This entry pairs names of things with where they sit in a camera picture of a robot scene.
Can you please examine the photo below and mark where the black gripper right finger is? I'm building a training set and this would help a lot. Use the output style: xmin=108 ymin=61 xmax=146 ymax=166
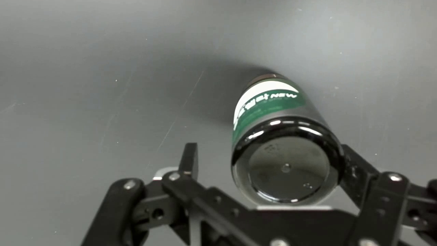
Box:
xmin=340 ymin=143 xmax=437 ymax=246

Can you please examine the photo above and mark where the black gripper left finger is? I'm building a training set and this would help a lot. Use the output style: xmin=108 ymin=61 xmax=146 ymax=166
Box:
xmin=81 ymin=142 xmax=257 ymax=246

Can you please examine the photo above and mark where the dark green-labelled bottle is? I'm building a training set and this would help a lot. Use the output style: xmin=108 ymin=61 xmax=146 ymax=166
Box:
xmin=229 ymin=70 xmax=345 ymax=204

